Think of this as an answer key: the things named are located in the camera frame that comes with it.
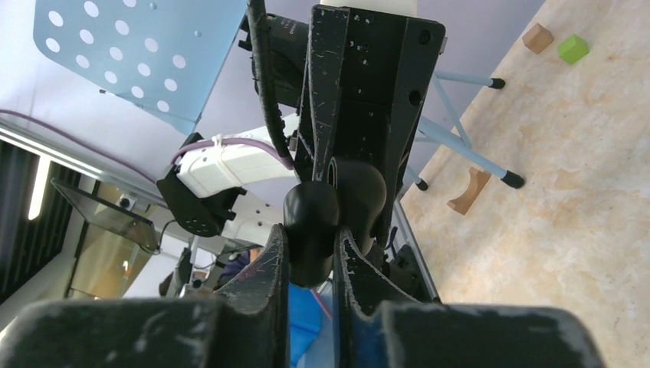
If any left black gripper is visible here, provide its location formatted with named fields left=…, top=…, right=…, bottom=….
left=267, top=5, right=446, bottom=244

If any lime green cube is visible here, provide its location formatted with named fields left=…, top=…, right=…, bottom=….
left=556, top=34, right=589, bottom=65

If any wooden block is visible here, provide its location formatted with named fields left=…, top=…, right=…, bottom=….
left=447, top=167, right=491, bottom=215

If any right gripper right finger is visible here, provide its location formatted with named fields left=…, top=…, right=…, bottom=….
left=333, top=228, right=605, bottom=367

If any black earbud case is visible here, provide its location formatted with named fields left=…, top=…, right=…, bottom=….
left=283, top=158, right=387, bottom=288

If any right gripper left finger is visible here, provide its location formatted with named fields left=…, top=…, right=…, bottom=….
left=1, top=225, right=291, bottom=367

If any blue tripod stand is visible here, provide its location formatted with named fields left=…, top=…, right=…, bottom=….
left=414, top=71, right=525, bottom=189

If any blue perforated metal panel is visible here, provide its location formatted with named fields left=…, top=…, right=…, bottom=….
left=33, top=0, right=248, bottom=134

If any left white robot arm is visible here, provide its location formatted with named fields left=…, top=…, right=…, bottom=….
left=157, top=1, right=446, bottom=248

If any wooden cube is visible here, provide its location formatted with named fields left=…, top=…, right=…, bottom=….
left=521, top=23, right=554, bottom=54

